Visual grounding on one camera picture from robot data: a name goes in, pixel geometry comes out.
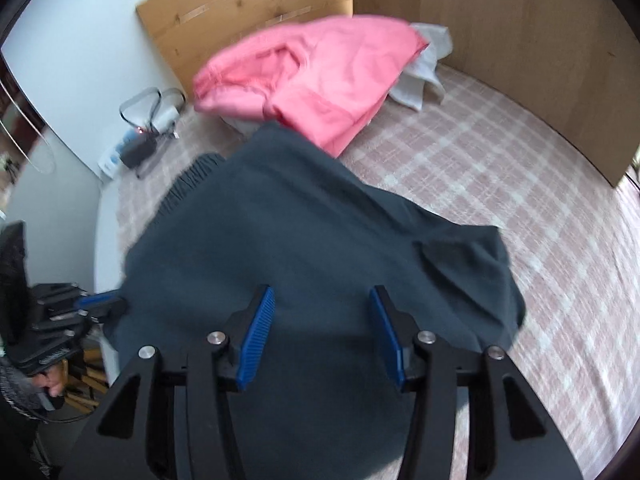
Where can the pink plaid bed sheet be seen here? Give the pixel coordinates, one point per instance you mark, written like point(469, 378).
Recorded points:
point(500, 170)

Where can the wooden stool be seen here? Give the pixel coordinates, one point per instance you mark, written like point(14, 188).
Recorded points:
point(87, 380)

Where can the white power adapter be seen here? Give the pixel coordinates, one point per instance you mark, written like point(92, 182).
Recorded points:
point(167, 117)

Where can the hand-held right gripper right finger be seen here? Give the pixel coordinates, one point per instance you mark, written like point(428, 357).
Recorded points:
point(387, 340)

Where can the person's left forearm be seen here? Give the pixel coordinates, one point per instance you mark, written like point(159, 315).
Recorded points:
point(17, 390)

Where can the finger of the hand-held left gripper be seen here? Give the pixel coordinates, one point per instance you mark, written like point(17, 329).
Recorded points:
point(107, 316)
point(100, 302)

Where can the white cloth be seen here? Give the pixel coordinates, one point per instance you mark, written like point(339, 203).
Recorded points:
point(425, 70)

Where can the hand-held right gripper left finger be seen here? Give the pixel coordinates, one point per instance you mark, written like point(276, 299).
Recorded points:
point(255, 340)

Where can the white and blue packet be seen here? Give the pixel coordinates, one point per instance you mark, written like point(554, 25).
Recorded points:
point(112, 157)

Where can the dark grey jacket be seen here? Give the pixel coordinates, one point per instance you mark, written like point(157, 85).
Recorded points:
point(300, 240)

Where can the small black box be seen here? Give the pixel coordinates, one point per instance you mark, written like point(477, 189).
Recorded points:
point(139, 151)

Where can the person's left hand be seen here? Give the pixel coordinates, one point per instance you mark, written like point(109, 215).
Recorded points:
point(54, 380)

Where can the pink garment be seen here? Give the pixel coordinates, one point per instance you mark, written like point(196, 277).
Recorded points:
point(325, 75)

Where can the wooden headboard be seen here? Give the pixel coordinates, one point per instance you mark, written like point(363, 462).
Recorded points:
point(240, 10)

